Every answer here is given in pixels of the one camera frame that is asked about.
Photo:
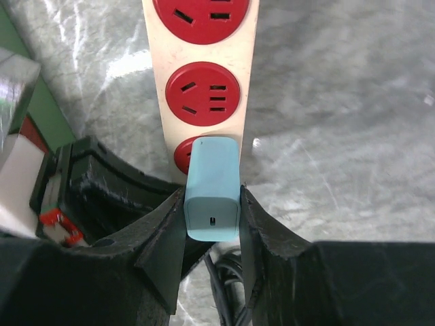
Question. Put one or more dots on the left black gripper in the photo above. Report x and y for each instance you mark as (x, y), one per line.
(84, 192)

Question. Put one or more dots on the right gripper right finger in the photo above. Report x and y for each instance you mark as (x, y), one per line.
(291, 281)

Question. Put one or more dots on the cream power strip red sockets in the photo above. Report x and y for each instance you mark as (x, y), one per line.
(202, 54)

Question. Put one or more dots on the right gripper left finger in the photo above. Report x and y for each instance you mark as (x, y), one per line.
(128, 278)

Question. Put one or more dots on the green power strip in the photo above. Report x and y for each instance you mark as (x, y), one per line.
(40, 120)

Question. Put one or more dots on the light blue charger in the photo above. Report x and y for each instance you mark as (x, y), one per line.
(212, 202)

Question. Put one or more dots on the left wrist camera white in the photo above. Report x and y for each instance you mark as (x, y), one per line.
(20, 158)

